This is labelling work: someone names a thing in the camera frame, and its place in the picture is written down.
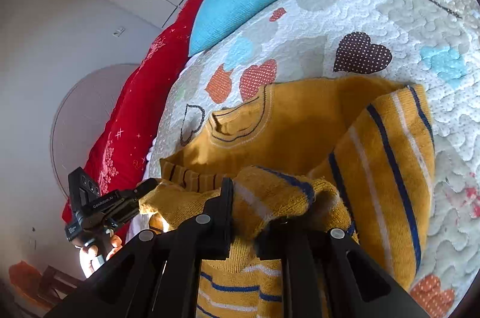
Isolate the yellow striped knit sweater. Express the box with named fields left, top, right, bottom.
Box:
left=140, top=76, right=434, bottom=317

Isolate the person's left hand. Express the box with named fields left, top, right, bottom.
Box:
left=79, top=234, right=123, bottom=278

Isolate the red snowflake blanket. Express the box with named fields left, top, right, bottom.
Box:
left=61, top=0, right=207, bottom=243

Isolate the white round headboard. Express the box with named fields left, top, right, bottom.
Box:
left=49, top=63, right=137, bottom=197

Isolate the patchwork heart quilt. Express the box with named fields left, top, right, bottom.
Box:
left=168, top=0, right=479, bottom=317

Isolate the white wall socket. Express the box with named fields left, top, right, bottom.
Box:
left=112, top=27, right=125, bottom=38

